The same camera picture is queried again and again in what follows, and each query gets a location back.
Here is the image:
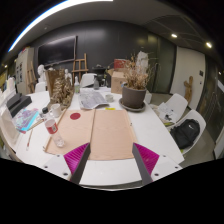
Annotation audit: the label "brown cardboard box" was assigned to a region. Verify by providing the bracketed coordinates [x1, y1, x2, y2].
[107, 68, 129, 95]

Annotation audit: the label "grey plant saucer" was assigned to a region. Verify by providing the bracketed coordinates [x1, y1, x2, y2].
[118, 98, 147, 113]

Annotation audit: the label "thin wooden pencil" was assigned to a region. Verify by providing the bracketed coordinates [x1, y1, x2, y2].
[25, 129, 34, 151]

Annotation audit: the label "golden rocky sculpture on board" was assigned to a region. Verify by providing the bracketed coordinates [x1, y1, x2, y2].
[46, 68, 75, 109]

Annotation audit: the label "white canvas panel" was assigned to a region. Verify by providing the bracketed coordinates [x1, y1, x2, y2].
[0, 106, 21, 146]

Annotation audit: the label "red box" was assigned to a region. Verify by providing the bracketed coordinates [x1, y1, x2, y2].
[113, 58, 128, 70]

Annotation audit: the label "wooden easel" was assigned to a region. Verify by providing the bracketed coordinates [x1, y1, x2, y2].
[71, 53, 89, 83]
[26, 61, 38, 91]

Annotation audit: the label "clear red-labelled plastic bottle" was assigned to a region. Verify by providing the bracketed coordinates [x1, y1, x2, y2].
[44, 118, 66, 148]

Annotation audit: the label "red-handled paint brush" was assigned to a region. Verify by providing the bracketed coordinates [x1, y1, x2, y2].
[26, 118, 46, 132]

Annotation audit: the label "white cabinet with pictures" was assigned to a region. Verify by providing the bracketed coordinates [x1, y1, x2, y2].
[14, 46, 35, 95]

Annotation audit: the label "dark wall screen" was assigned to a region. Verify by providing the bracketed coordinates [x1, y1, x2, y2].
[37, 35, 78, 67]

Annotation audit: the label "white chair with backpack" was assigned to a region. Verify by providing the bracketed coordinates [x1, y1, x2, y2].
[169, 109, 207, 156]

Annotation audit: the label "black backpack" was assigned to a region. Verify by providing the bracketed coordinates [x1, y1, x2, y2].
[169, 118, 201, 150]

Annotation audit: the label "flat round red coaster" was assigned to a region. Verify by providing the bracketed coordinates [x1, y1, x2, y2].
[69, 112, 82, 121]

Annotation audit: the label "dark grey bottle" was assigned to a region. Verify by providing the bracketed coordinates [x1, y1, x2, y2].
[93, 75, 100, 90]

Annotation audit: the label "large black box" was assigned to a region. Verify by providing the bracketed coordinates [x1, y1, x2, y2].
[9, 95, 33, 118]

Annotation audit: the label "long ceiling light panel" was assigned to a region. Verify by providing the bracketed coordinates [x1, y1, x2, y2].
[8, 0, 114, 53]

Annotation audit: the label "white plaster bust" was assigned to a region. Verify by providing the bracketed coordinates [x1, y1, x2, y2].
[64, 68, 73, 84]
[36, 64, 48, 84]

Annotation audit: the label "green-labelled spray bottle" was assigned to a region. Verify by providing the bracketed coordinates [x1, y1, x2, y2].
[73, 75, 81, 94]

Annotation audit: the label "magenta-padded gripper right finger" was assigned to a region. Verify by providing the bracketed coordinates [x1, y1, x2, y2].
[132, 142, 184, 186]

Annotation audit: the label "small black box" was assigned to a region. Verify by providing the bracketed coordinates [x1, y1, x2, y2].
[5, 92, 23, 109]

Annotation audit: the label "dried plant in grey pot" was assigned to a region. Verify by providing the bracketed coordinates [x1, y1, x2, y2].
[120, 54, 152, 109]

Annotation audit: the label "printed newspaper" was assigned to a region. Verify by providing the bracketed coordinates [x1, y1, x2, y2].
[78, 89, 109, 110]

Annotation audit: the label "wooden mannequin figure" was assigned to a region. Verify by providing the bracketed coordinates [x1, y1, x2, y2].
[183, 75, 194, 103]

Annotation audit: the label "white chair with papers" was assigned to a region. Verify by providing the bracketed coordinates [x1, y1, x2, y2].
[159, 93, 189, 126]

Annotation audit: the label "white plaster figure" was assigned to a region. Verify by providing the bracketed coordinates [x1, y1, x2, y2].
[135, 50, 150, 74]

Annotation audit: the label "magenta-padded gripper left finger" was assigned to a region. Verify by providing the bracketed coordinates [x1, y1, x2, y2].
[42, 142, 92, 185]

